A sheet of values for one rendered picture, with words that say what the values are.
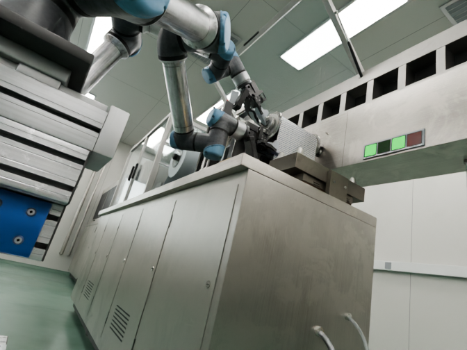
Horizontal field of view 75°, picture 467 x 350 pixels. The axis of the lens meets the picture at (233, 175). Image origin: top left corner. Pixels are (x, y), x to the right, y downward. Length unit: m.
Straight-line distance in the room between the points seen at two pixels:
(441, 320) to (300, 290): 2.77
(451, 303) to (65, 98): 3.52
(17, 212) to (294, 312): 0.76
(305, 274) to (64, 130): 0.78
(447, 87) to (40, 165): 1.29
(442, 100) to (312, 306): 0.87
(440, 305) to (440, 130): 2.59
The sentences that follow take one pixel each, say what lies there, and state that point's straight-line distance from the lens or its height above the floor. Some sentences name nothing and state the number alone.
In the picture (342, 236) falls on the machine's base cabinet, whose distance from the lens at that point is 1.15.
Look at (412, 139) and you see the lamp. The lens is 1.33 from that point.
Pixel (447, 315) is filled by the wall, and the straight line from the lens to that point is 3.66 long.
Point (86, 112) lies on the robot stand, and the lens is 0.56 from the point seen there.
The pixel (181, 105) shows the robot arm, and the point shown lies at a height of 1.07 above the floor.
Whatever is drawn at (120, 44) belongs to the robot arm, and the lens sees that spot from 1.36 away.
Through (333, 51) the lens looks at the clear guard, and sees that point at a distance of 1.80.
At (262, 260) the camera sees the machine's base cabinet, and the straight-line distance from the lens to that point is 0.90.
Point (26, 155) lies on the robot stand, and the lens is 0.53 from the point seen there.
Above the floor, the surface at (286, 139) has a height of 1.18.
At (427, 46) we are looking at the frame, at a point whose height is 1.61.
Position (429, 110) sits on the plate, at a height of 1.30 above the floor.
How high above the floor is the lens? 0.54
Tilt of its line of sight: 19 degrees up
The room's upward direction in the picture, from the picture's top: 13 degrees clockwise
